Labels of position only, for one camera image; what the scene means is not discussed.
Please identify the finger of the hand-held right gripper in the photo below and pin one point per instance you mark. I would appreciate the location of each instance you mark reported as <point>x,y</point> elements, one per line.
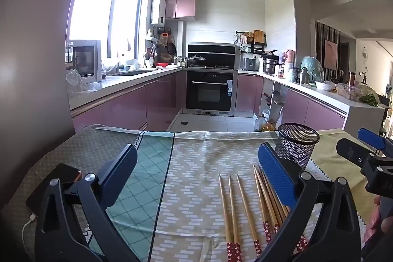
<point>345,145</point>
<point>371,139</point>

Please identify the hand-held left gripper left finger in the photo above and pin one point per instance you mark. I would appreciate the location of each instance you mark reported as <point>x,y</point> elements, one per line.
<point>119,176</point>

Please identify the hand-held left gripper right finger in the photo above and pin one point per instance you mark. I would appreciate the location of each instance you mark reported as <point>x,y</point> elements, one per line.
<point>276,173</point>

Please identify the black mesh utensil holder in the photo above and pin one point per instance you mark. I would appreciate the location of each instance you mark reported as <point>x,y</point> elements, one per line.
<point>294,148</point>

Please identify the bunch of wooden chopsticks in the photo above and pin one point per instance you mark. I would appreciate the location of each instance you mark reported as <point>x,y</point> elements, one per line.
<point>268,206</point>

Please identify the person's right hand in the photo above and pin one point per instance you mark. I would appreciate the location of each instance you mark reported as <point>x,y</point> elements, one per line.
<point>373,226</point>

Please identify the white counter end panel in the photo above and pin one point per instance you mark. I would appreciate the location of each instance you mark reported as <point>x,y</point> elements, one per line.
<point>363,120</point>

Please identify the green leafy vegetables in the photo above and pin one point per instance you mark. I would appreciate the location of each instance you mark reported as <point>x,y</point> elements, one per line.
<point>370,100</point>

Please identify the yellow cooking oil bottle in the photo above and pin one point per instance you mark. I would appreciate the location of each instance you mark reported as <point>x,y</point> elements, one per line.
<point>268,126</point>

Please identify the pink lower kitchen cabinets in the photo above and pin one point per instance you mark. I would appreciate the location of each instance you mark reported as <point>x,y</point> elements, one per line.
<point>122,108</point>
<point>307,111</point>

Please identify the clear plastic container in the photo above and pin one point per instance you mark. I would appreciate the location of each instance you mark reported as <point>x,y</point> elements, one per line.
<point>349,92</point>

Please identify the dark liquid plastic bottle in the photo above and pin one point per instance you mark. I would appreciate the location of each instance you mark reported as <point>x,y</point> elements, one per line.
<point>259,124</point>

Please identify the black smartphone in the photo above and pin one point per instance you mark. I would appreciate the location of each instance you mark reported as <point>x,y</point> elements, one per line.
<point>61,173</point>

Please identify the white bowl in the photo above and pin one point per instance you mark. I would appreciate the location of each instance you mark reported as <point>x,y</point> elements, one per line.
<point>325,86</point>

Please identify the patterned tablecloth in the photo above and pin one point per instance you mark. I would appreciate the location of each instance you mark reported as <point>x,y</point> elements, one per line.
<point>190,173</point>

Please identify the steel thermos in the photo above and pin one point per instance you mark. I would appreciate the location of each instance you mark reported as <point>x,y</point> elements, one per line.
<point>304,76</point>

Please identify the teal appliance under plastic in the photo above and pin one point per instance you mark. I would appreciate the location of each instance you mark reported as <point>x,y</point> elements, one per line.
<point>311,68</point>

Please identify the clear plastic bag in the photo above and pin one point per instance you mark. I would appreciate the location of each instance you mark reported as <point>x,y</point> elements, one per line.
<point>76,84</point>

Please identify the pink kettle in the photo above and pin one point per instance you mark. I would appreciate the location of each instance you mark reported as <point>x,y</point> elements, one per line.
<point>290,57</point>

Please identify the built-in black oven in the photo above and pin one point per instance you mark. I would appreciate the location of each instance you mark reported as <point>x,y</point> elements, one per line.
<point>208,93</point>

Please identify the steel stockpot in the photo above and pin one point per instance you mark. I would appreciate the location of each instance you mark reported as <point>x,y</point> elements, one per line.
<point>270,65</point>

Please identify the silver rice cooker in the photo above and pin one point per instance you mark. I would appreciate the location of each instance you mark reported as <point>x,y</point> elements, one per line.
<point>249,64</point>

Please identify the silver microwave oven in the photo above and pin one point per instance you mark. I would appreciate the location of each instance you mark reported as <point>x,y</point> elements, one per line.
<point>83,59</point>

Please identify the black range hood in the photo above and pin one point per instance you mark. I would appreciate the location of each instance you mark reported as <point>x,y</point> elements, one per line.
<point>215,50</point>

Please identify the hanging black frying pan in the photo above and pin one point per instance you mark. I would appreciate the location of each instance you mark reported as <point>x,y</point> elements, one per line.
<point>172,48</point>

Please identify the black wok with lid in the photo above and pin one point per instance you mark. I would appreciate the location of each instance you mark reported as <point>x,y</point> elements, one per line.
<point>197,60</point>

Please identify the white water heater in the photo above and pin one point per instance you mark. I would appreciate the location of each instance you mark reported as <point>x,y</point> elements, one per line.
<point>158,10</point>

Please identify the kitchen window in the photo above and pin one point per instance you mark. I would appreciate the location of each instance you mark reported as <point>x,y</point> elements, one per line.
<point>92,4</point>

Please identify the pink upper cabinet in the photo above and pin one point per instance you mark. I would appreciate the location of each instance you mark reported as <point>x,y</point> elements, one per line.
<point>179,4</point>

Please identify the wall clock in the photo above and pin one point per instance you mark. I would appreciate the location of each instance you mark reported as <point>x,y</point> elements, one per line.
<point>364,54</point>

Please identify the framed wall picture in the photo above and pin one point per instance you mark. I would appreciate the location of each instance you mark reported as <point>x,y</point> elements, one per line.
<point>331,54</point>

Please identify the black wall rack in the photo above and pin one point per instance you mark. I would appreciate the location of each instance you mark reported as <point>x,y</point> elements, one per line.
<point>256,42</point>

